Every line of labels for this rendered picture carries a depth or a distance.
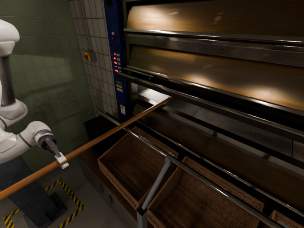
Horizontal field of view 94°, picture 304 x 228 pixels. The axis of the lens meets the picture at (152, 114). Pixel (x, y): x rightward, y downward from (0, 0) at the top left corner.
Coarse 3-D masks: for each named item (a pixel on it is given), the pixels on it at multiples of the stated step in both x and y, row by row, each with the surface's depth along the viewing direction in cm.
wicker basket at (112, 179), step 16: (128, 144) 152; (144, 144) 145; (160, 144) 131; (112, 160) 142; (128, 160) 144; (144, 160) 144; (160, 160) 134; (112, 176) 115; (128, 176) 129; (144, 176) 129; (128, 192) 103; (144, 192) 117
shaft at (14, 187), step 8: (160, 104) 117; (144, 112) 105; (128, 120) 96; (120, 128) 91; (104, 136) 83; (88, 144) 77; (72, 152) 72; (80, 152) 74; (48, 168) 64; (32, 176) 60; (40, 176) 62; (16, 184) 57; (24, 184) 58; (0, 192) 55; (8, 192) 55; (0, 200) 54
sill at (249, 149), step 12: (168, 108) 117; (180, 120) 108; (192, 120) 102; (216, 132) 92; (228, 132) 92; (240, 144) 85; (252, 144) 83; (264, 156) 78; (276, 156) 75; (288, 156) 76; (288, 168) 73; (300, 168) 69
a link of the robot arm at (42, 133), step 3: (39, 132) 80; (42, 132) 80; (45, 132) 80; (48, 132) 81; (51, 132) 85; (36, 135) 79; (39, 135) 78; (42, 135) 78; (45, 135) 79; (48, 135) 80; (51, 135) 81; (36, 138) 78; (39, 138) 77; (36, 141) 77
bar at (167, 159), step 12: (132, 132) 91; (168, 156) 75; (192, 168) 69; (156, 180) 76; (204, 180) 64; (228, 192) 59; (144, 204) 74; (240, 204) 56; (144, 216) 74; (264, 216) 52
